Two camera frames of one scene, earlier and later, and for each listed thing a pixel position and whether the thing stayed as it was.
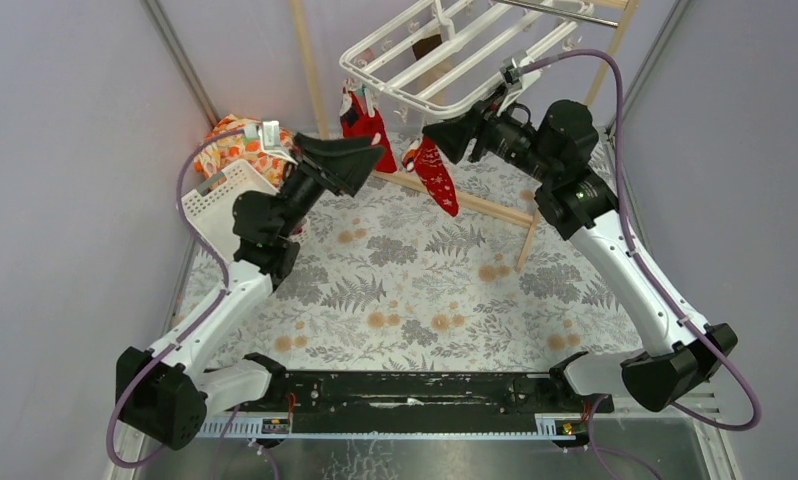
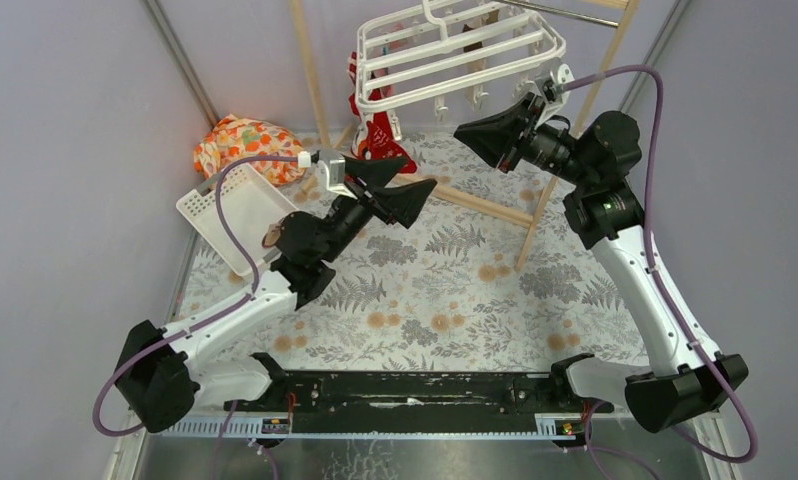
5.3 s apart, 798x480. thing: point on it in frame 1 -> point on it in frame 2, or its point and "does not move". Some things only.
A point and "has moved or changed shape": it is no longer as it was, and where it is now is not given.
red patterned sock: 434,171 -> 380,142
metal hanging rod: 559,14 does not move
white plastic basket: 210,206 does not move
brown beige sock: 434,74 -> 489,18
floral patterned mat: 441,266 does not move
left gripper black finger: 345,163 -> 379,172
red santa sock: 358,122 -> 373,94
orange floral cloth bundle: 270,153 does not move
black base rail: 422,396 does not move
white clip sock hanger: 446,59 has moved or changed shape
